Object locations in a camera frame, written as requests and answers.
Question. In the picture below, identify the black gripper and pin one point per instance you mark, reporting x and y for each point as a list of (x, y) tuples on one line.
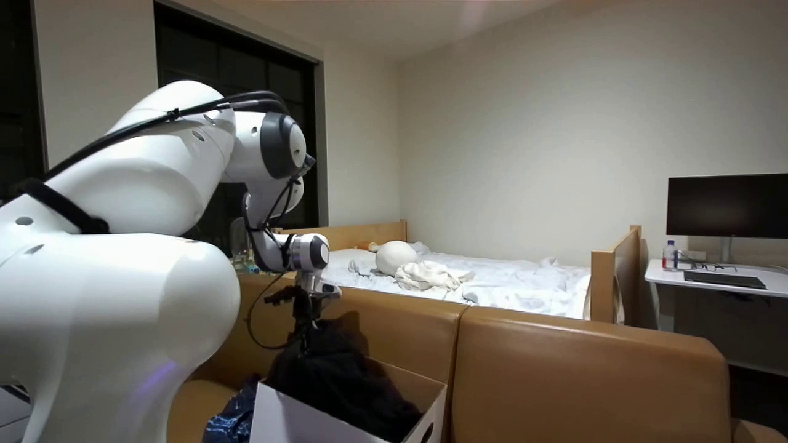
[(306, 309)]

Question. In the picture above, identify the black jersey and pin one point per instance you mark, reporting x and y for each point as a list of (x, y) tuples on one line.
[(344, 384)]

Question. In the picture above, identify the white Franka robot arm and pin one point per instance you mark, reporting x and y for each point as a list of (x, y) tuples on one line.
[(124, 287)]

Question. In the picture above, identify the white cardboard box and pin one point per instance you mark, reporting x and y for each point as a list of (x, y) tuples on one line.
[(284, 420)]

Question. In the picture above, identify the white pillow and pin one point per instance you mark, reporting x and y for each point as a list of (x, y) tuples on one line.
[(347, 261)]

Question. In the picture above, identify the round white plush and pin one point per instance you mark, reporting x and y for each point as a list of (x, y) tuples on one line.
[(395, 256)]

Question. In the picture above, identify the crumpled white cloth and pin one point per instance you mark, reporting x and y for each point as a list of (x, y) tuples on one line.
[(432, 276)]

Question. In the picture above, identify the blue patterned cloth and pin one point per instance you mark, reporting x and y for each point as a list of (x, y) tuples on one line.
[(231, 418)]

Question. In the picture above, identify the wooden bed with white sheets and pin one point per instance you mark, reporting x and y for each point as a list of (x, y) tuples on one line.
[(524, 283)]

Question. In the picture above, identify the tan leather sofa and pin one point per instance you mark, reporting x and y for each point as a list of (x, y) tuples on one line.
[(556, 378)]

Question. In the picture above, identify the large dark window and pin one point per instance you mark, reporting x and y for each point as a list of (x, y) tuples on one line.
[(213, 57)]

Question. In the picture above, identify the narrow dark window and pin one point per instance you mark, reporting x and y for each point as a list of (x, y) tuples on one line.
[(18, 89)]

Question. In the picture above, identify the clear water bottle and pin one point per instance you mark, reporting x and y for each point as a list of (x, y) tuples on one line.
[(669, 256)]

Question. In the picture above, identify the white desk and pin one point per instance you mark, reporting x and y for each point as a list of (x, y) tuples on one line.
[(722, 320)]

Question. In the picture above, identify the black keyboard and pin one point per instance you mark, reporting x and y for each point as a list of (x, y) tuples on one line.
[(725, 279)]

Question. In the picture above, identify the black computer monitor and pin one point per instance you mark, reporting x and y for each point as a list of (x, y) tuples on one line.
[(727, 205)]

